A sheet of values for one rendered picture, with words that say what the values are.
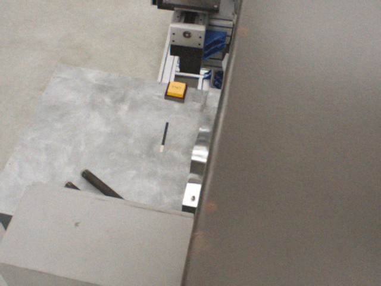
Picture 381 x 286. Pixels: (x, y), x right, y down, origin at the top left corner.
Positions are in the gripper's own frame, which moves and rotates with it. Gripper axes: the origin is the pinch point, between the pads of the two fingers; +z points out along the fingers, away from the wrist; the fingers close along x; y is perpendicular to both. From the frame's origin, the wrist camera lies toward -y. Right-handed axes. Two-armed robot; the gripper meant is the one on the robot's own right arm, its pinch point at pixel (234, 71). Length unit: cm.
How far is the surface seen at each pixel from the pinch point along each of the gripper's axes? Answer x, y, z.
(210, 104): 6.3, -6.4, 12.0
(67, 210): 23, -90, -46
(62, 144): 55, -30, 21
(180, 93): 18.9, 1.2, 17.3
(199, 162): 5.5, -35.3, 8.4
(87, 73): 58, 6, 21
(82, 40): 104, 112, 101
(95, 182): 38, -45, 17
